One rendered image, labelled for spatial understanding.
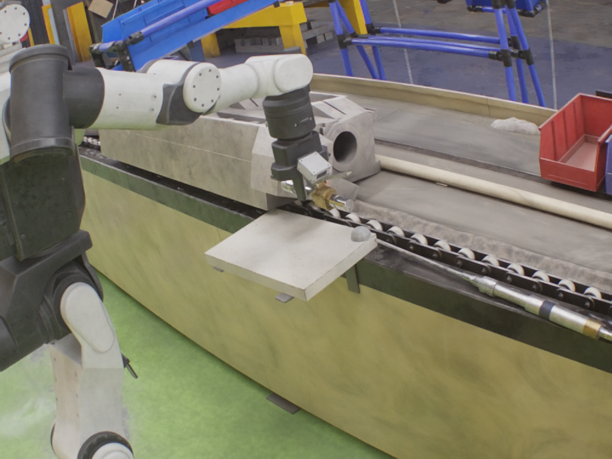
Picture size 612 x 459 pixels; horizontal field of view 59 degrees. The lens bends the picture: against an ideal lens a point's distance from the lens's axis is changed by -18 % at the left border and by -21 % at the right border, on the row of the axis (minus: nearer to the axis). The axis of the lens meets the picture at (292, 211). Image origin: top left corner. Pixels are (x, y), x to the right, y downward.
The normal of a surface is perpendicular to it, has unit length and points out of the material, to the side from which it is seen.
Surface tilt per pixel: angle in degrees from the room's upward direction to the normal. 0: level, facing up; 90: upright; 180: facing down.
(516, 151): 0
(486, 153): 0
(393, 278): 90
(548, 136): 88
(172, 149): 80
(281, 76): 90
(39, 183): 100
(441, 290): 90
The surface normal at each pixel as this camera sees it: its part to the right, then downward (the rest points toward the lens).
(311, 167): 0.12, -0.64
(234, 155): -0.75, 0.29
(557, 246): -0.21, -0.88
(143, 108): 0.80, 0.25
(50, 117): 0.68, -0.15
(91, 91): 0.82, 0.00
